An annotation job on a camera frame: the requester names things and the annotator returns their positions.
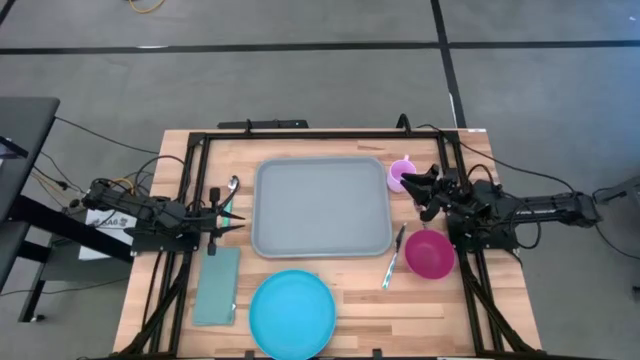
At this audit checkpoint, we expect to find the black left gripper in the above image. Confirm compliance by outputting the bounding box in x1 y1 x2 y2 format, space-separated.
189 187 247 257

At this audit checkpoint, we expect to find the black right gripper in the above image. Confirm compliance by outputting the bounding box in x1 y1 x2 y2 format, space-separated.
399 165 474 223

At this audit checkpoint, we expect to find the lilac plastic mug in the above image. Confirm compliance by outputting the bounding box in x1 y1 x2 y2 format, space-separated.
387 154 418 194

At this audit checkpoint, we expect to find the spoon with teal handle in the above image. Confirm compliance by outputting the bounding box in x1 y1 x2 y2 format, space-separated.
220 174 242 229

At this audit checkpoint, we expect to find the teal napkin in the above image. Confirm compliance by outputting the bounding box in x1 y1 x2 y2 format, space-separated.
192 245 242 328

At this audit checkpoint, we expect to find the magenta bowl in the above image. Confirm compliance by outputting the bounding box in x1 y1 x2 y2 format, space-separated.
403 228 457 281

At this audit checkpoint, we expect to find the knife with teal handle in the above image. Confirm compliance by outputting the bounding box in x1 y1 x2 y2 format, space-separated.
381 222 408 291

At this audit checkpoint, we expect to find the blue round plate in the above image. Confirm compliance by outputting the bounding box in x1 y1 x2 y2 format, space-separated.
248 269 338 360

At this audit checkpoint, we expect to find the grey plastic tray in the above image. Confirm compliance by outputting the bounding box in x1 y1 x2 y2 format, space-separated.
250 156 394 260

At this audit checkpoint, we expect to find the black power strip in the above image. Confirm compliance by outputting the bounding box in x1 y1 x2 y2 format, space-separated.
216 118 310 131

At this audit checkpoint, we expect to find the white paper sheet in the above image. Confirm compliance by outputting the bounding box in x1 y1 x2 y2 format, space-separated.
78 206 139 262

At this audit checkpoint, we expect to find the black stand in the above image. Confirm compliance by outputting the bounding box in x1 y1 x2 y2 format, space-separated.
591 173 640 207

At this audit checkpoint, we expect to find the black desk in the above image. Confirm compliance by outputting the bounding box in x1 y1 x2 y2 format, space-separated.
0 96 134 324

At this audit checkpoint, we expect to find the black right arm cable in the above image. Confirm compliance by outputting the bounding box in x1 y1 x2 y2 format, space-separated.
414 123 577 195

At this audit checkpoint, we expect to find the black metal table frame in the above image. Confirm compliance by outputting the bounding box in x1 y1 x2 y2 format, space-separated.
113 128 542 360

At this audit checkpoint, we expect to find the black floor cable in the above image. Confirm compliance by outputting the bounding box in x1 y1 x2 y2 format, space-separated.
53 115 162 156

